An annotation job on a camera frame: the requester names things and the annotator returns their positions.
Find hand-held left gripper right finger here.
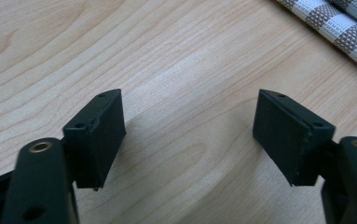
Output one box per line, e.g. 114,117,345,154
252,89,336,188

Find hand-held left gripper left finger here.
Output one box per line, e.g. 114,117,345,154
62,88,128,191

